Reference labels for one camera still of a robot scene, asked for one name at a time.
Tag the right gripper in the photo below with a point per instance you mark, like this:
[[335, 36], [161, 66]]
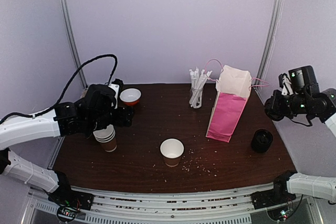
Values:
[[274, 106]]

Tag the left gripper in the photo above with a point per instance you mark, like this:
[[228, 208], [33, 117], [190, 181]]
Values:
[[124, 118]]

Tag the brown paper coffee cup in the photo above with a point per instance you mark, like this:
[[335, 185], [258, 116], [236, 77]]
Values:
[[172, 150]]

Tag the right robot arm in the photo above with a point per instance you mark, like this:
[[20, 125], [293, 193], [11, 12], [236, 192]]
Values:
[[299, 94]]

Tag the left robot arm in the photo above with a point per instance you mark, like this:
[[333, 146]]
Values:
[[95, 112]]

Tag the white and orange bowl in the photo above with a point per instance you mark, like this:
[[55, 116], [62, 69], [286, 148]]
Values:
[[130, 96]]

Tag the stack of paper cups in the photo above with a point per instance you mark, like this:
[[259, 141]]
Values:
[[106, 138]]

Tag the stack of black lids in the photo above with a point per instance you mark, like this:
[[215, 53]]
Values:
[[262, 141]]

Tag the pink paper bag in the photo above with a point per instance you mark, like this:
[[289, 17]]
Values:
[[233, 91]]

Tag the glass with wrapped straws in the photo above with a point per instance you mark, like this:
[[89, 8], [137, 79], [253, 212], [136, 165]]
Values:
[[198, 80]]

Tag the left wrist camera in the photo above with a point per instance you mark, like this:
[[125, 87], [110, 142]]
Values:
[[116, 86]]

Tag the left aluminium frame post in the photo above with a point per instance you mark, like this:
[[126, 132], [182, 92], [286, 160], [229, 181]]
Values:
[[70, 33]]

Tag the aluminium frame post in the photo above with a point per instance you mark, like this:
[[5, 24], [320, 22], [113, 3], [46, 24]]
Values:
[[270, 39], [70, 33]]

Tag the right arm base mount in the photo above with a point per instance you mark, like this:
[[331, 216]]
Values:
[[268, 198]]

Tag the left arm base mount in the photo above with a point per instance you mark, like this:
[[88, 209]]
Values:
[[77, 200]]

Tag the right aluminium frame post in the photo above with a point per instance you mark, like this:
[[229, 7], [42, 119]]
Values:
[[270, 39]]

